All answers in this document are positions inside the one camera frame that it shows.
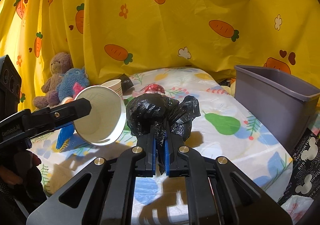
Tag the black plastic bag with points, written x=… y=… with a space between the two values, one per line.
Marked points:
x=148 y=110

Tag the green grid paper cup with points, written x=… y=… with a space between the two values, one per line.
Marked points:
x=106 y=120

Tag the left gloved hand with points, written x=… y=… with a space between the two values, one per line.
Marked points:
x=21 y=178

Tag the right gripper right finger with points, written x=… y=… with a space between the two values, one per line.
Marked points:
x=218 y=192

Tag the pink grid paper cup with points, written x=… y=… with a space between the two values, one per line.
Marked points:
x=114 y=85

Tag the pink plastic bag back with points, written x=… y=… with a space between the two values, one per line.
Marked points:
x=77 y=88

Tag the purple teddy bear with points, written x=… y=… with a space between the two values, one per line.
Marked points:
x=59 y=65

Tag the blue plush monster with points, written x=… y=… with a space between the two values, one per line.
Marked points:
x=69 y=79

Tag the lying orange paper cup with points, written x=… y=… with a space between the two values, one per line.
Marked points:
x=67 y=100

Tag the red crumpled wrapper right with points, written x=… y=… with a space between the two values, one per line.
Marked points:
x=153 y=89

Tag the grey plastic bin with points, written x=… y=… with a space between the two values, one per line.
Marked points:
x=282 y=102

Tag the black mickey print bag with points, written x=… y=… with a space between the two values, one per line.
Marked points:
x=301 y=196

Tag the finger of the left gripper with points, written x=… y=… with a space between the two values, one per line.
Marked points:
x=62 y=114
x=65 y=133

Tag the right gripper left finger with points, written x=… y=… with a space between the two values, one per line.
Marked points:
x=101 y=193

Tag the yellow carrot print curtain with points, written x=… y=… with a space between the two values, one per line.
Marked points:
x=113 y=37

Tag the floral bed sheet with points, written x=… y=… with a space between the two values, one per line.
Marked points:
x=224 y=128

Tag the black wrapper at back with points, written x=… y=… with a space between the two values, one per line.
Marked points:
x=126 y=83

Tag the yellow plush toy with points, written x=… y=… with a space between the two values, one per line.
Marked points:
x=230 y=86

